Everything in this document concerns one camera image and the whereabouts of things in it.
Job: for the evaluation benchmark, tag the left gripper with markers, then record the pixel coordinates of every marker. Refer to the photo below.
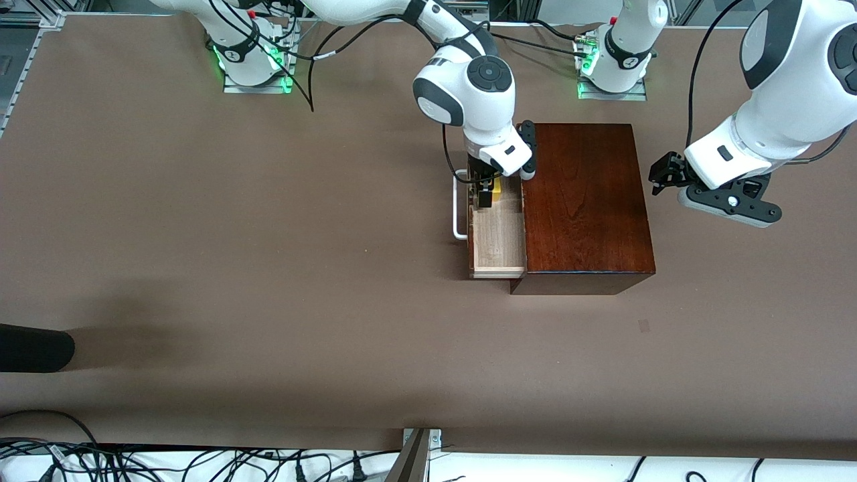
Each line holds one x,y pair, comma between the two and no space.
671,170

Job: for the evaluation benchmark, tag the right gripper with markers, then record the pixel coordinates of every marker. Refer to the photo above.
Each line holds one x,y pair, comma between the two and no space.
479,173

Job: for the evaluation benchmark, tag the yellow block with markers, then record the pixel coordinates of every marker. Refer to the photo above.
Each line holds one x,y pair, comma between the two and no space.
497,191

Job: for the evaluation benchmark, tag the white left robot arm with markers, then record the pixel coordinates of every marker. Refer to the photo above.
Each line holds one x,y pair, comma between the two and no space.
797,100

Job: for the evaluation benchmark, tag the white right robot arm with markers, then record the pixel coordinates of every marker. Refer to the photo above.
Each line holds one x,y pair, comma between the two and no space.
482,107

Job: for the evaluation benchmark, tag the dark brown wooden cabinet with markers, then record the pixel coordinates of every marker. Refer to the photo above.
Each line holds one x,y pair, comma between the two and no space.
589,214

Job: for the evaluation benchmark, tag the brown paper table cover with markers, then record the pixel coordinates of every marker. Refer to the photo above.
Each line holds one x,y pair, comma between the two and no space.
335,301

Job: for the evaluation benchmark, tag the black equipment box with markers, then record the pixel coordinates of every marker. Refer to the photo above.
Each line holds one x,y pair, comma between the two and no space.
512,8

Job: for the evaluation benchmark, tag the black cylindrical object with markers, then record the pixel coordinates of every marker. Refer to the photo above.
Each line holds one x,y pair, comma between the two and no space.
33,348

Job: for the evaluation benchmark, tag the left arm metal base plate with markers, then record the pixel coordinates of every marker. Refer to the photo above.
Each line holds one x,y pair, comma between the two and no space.
612,96

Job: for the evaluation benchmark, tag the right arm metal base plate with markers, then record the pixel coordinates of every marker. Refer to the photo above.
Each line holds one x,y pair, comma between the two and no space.
258,88

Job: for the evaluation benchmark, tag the silver corner bracket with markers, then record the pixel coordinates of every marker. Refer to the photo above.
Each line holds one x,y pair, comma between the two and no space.
435,438

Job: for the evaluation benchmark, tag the grey metal post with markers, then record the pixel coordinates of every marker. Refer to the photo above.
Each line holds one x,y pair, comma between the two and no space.
412,465

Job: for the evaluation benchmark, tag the aluminium side rail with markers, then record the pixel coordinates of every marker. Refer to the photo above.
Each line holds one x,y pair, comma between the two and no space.
30,67

